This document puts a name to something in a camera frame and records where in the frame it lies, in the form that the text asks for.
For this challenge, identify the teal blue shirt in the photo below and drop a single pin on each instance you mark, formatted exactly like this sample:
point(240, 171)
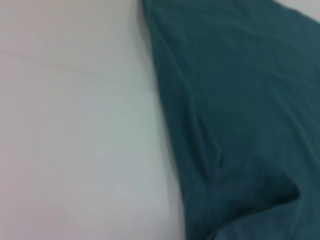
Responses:
point(237, 112)

